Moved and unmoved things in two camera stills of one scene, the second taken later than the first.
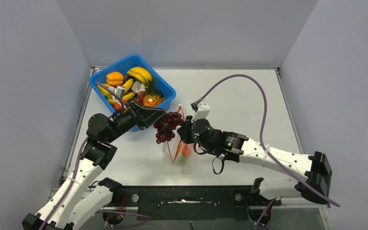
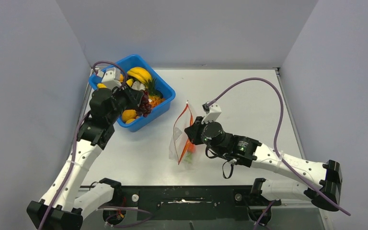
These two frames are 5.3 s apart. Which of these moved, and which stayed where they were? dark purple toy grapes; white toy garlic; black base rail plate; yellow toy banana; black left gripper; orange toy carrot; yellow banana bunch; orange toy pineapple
Moved: dark purple toy grapes; orange toy carrot; black left gripper
Stayed: black base rail plate; yellow banana bunch; white toy garlic; orange toy pineapple; yellow toy banana
